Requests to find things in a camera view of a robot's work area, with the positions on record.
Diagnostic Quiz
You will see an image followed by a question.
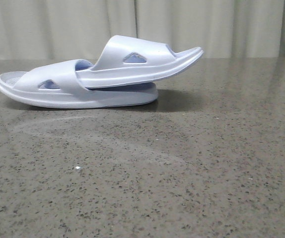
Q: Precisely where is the light blue slipper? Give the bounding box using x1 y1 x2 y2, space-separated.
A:
0 59 158 109
76 35 204 88

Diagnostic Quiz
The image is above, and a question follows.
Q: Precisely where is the beige background curtain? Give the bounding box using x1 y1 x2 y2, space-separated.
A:
0 0 285 60

